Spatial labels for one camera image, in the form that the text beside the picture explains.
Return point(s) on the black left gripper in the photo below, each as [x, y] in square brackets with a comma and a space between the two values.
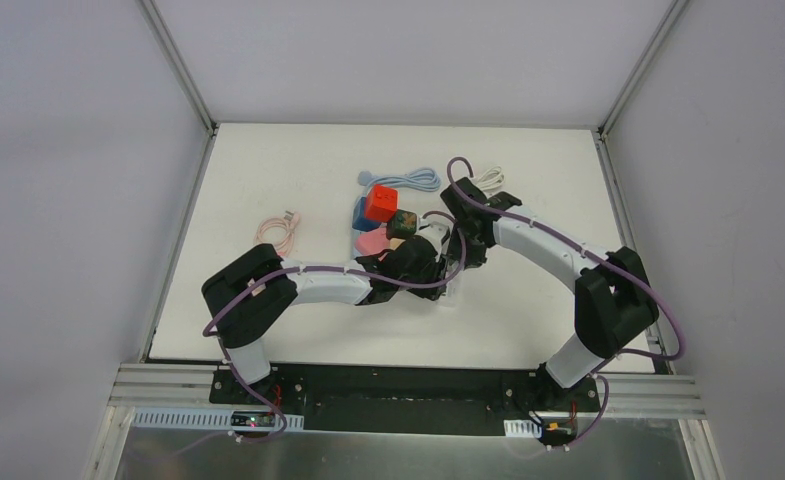
[440, 273]

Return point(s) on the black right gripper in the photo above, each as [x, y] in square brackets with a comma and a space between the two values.
[473, 249]

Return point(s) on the dark green cube socket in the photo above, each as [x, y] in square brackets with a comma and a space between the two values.
[402, 225]

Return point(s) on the red cube socket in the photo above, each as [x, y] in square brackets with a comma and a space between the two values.
[381, 203]

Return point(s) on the blue cube socket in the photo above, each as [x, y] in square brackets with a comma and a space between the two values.
[360, 222]

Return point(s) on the beige cube socket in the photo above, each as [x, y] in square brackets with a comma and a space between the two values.
[395, 243]

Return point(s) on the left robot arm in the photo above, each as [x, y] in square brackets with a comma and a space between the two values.
[248, 296]

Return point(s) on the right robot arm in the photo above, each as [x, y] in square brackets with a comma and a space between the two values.
[611, 303]

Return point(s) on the pink triangular power strip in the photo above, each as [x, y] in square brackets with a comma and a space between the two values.
[372, 242]

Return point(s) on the light blue power strip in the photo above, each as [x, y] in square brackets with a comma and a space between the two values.
[354, 237]

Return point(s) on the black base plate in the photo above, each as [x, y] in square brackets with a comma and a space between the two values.
[431, 401]

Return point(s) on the aluminium frame rail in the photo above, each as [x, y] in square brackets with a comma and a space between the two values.
[631, 396]

